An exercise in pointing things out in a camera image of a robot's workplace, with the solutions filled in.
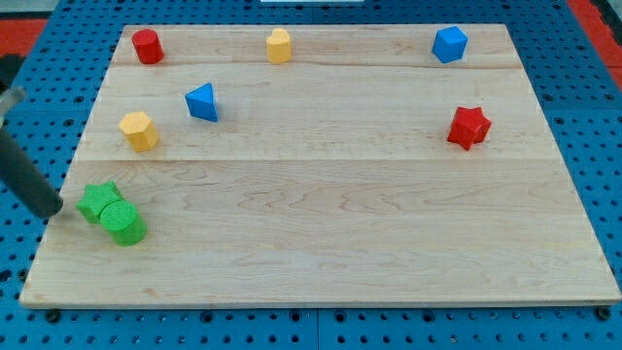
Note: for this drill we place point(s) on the blue triangle block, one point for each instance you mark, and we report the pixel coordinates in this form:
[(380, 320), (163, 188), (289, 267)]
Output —
[(202, 103)]

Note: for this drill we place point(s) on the red star block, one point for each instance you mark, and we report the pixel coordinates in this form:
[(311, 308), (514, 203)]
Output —
[(468, 127)]

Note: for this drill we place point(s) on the red cylinder block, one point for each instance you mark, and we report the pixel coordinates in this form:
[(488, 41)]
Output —
[(147, 46)]

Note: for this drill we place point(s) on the green cylinder block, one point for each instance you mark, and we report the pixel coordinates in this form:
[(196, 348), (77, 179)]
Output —
[(122, 220)]

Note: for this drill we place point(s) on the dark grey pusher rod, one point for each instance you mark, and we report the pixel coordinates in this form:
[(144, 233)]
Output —
[(25, 180)]

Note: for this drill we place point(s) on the yellow hexagon block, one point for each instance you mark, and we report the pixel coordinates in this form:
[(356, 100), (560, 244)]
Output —
[(139, 130)]

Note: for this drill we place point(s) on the yellow heart block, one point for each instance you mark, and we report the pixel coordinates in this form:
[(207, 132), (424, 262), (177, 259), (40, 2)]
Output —
[(279, 46)]

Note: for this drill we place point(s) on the blue cube block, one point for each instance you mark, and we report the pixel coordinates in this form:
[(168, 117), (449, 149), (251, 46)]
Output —
[(449, 44)]

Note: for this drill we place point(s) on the green star block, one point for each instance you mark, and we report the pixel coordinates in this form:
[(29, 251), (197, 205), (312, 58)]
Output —
[(96, 198)]

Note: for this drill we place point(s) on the light wooden board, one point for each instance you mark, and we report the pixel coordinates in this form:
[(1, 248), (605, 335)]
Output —
[(327, 182)]

